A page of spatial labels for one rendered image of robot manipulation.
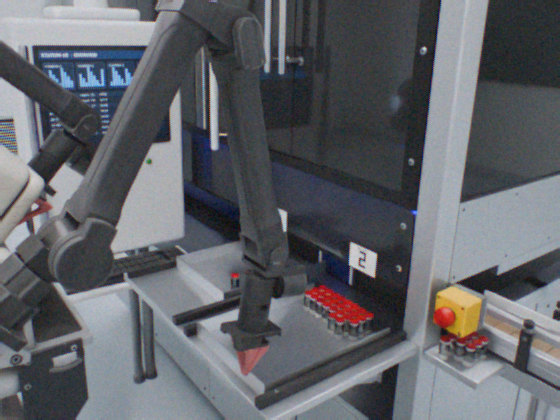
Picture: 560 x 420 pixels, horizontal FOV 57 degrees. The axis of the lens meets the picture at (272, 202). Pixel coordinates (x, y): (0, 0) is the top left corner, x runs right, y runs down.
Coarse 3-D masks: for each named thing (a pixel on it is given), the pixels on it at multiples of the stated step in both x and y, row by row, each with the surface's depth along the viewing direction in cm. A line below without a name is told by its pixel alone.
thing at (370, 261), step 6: (354, 246) 123; (360, 246) 122; (354, 252) 124; (366, 252) 120; (372, 252) 119; (354, 258) 124; (366, 258) 121; (372, 258) 119; (354, 264) 124; (366, 264) 121; (372, 264) 119; (366, 270) 121; (372, 270) 120; (372, 276) 120
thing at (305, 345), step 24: (312, 288) 133; (288, 312) 125; (216, 336) 114; (288, 336) 115; (312, 336) 115; (384, 336) 113; (264, 360) 106; (288, 360) 107; (312, 360) 107; (264, 384) 94
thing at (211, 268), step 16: (176, 256) 146; (192, 256) 149; (208, 256) 153; (224, 256) 155; (240, 256) 155; (288, 256) 156; (192, 272) 139; (208, 272) 144; (224, 272) 145; (240, 272) 145; (320, 272) 146; (208, 288) 133; (224, 288) 136; (240, 288) 130
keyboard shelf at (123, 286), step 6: (126, 282) 154; (102, 288) 150; (108, 288) 151; (114, 288) 152; (120, 288) 152; (126, 288) 154; (72, 294) 146; (78, 294) 147; (84, 294) 147; (90, 294) 148; (96, 294) 149; (102, 294) 150; (72, 300) 145; (78, 300) 146; (84, 300) 147
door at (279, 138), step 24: (240, 0) 146; (264, 0) 137; (288, 0) 129; (264, 24) 139; (288, 24) 131; (288, 48) 133; (264, 72) 143; (288, 72) 134; (264, 96) 145; (288, 96) 136; (264, 120) 147; (288, 120) 138; (288, 144) 139
